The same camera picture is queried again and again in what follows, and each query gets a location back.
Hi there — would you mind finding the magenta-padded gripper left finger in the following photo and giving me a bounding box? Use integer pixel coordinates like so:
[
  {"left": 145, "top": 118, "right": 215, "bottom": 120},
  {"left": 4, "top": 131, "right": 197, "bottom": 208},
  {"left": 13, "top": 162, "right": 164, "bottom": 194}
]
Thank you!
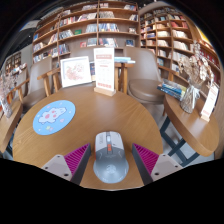
[{"left": 40, "top": 143, "right": 92, "bottom": 186}]

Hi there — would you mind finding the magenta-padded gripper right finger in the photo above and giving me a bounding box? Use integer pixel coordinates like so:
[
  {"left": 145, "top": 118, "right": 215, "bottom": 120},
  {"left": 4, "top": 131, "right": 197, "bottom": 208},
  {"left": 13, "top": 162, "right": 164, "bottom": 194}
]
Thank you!
[{"left": 131, "top": 143, "right": 184, "bottom": 186}]

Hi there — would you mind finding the grey and orange computer mouse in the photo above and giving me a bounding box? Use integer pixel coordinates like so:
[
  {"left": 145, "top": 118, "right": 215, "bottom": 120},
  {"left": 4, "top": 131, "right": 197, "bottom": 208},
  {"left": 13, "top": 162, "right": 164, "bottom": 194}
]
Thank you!
[{"left": 92, "top": 131, "right": 130, "bottom": 184}]

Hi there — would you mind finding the round light blue mouse pad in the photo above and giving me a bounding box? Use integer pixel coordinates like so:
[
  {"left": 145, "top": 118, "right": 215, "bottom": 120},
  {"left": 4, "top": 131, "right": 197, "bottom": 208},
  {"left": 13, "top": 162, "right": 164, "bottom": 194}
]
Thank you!
[{"left": 32, "top": 99, "right": 77, "bottom": 136}]

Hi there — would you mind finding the small round wooden side table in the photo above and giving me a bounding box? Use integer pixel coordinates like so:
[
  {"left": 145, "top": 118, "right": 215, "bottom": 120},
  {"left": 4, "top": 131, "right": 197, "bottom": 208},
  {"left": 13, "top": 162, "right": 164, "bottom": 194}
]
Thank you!
[
  {"left": 0, "top": 98, "right": 24, "bottom": 155},
  {"left": 159, "top": 93, "right": 220, "bottom": 168}
]

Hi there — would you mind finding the stack of books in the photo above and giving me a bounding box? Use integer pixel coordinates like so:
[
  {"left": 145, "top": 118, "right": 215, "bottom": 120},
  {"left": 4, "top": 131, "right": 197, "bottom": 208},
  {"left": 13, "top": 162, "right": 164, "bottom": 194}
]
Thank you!
[{"left": 156, "top": 78, "right": 188, "bottom": 102}]

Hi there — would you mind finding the glass vase with beige flowers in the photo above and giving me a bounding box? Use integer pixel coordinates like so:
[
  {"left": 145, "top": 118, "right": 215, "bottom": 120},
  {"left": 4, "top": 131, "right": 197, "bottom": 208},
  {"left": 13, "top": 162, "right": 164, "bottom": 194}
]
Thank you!
[{"left": 177, "top": 41, "right": 215, "bottom": 115}]

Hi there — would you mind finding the brown upholstered wooden armchair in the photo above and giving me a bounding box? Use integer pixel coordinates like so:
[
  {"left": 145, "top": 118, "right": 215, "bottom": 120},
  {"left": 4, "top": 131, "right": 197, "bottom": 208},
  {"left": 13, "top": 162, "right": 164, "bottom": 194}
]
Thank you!
[
  {"left": 122, "top": 46, "right": 167, "bottom": 105},
  {"left": 13, "top": 56, "right": 55, "bottom": 109}
]

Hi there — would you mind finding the small white table sign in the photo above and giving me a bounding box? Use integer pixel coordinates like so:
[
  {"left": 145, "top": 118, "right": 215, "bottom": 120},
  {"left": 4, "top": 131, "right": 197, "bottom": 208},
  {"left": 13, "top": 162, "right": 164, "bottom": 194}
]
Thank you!
[{"left": 199, "top": 83, "right": 220, "bottom": 123}]

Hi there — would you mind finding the white framed floral picture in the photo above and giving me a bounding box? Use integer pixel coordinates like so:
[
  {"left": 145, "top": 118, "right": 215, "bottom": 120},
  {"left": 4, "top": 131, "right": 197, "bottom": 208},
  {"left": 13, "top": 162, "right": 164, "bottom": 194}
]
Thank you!
[{"left": 59, "top": 55, "right": 93, "bottom": 89}]

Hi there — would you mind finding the dark cover book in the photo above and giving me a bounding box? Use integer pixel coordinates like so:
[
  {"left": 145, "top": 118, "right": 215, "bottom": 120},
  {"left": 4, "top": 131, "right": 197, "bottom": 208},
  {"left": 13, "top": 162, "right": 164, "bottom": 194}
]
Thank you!
[{"left": 89, "top": 61, "right": 96, "bottom": 82}]

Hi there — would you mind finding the glass vase with pink flowers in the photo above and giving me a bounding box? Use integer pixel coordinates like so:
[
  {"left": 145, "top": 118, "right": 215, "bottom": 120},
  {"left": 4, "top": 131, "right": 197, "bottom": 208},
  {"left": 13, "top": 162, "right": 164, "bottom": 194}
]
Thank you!
[{"left": 0, "top": 71, "right": 17, "bottom": 119}]

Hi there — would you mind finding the white red sign, wooden base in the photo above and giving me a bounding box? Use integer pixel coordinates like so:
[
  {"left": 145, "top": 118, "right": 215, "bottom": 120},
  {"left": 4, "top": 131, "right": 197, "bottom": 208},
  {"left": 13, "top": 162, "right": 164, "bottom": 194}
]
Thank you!
[{"left": 93, "top": 47, "right": 117, "bottom": 98}]

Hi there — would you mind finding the light blue book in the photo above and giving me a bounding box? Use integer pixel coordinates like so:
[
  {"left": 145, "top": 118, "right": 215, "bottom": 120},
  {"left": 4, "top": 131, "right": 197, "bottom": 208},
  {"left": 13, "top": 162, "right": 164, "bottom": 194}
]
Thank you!
[{"left": 114, "top": 56, "right": 137, "bottom": 65}]

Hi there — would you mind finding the brown chair holding framed picture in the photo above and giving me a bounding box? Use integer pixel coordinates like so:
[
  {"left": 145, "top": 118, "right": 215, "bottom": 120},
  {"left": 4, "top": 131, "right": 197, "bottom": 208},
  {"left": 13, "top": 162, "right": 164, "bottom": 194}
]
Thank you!
[{"left": 49, "top": 45, "right": 135, "bottom": 97}]

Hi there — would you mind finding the distant wooden bookshelf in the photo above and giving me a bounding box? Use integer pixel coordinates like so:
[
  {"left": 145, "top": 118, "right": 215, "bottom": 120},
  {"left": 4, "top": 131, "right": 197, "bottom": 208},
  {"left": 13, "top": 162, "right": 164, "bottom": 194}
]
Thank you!
[{"left": 3, "top": 51, "right": 28, "bottom": 76}]

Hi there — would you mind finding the curved wooden bookshelf with books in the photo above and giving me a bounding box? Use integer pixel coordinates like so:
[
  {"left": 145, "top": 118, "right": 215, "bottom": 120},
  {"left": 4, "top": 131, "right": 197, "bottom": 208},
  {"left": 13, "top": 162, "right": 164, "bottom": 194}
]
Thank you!
[{"left": 139, "top": 5, "right": 223, "bottom": 98}]

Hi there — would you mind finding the wide wooden bookshelf with books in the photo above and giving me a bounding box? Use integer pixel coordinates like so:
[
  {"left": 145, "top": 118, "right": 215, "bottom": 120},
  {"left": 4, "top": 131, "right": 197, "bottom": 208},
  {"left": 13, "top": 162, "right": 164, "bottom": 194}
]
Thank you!
[{"left": 31, "top": 1, "right": 141, "bottom": 65}]

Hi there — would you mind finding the white hanging ceiling sign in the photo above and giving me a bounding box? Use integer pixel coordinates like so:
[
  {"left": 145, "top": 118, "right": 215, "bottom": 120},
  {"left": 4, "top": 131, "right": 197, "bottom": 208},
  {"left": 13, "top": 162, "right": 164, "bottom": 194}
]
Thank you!
[{"left": 19, "top": 19, "right": 42, "bottom": 33}]

